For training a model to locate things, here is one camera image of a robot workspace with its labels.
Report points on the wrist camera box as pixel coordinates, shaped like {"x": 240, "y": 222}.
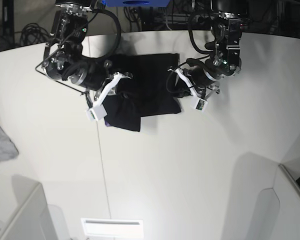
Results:
{"x": 198, "y": 104}
{"x": 96, "y": 113}

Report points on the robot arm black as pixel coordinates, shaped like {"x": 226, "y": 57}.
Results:
{"x": 63, "y": 58}
{"x": 221, "y": 57}

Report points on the black equipment rack left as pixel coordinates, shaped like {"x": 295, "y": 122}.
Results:
{"x": 8, "y": 25}

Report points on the black T-shirt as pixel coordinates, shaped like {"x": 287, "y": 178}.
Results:
{"x": 143, "y": 95}

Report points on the blue plastic bin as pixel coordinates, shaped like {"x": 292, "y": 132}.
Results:
{"x": 136, "y": 3}

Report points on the white bin right front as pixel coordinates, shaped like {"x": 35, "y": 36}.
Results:
{"x": 277, "y": 210}

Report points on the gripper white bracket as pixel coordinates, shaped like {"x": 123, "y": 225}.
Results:
{"x": 94, "y": 76}
{"x": 183, "y": 82}

